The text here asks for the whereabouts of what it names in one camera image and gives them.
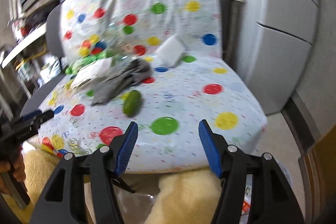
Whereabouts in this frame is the yellow fluffy leg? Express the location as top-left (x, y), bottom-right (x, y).
top-left (145, 168), bottom-right (222, 223)
top-left (3, 142), bottom-right (59, 223)

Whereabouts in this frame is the yellow fluffy right leg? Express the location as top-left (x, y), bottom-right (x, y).
top-left (145, 168), bottom-right (222, 223)

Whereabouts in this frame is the yellow wooden door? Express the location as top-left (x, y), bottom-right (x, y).
top-left (298, 128), bottom-right (336, 224)

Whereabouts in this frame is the balloon print plastic cover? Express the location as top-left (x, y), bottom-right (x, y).
top-left (37, 0), bottom-right (268, 175)

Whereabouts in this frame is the grey office chair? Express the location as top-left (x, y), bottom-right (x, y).
top-left (20, 0), bottom-right (237, 195)

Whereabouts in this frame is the silver refrigerator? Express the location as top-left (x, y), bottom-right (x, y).
top-left (230, 0), bottom-right (318, 114)

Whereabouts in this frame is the black wok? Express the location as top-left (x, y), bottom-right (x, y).
top-left (25, 0), bottom-right (60, 27)

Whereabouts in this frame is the white foam sponge block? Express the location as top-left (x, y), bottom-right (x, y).
top-left (155, 35), bottom-right (186, 68)

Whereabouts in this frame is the trash bin with white bag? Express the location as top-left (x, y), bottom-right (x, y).
top-left (239, 153), bottom-right (295, 223)

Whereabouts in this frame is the clear plastic packaging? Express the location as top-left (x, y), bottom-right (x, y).
top-left (70, 22), bottom-right (136, 91)

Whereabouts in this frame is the green tea bottle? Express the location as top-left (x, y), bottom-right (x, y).
top-left (65, 51), bottom-right (106, 75)

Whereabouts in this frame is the yellow fluffy left leg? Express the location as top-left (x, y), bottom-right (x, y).
top-left (3, 142), bottom-right (59, 223)

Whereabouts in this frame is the green cucumber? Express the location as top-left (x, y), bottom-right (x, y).
top-left (122, 90), bottom-right (143, 117)

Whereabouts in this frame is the person's left hand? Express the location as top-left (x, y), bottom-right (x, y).
top-left (0, 146), bottom-right (26, 195)

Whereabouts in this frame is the grey knitted cloth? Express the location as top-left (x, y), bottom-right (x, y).
top-left (92, 59), bottom-right (152, 106)

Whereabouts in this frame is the white kitchen counter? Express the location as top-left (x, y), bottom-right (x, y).
top-left (1, 23), bottom-right (47, 68)

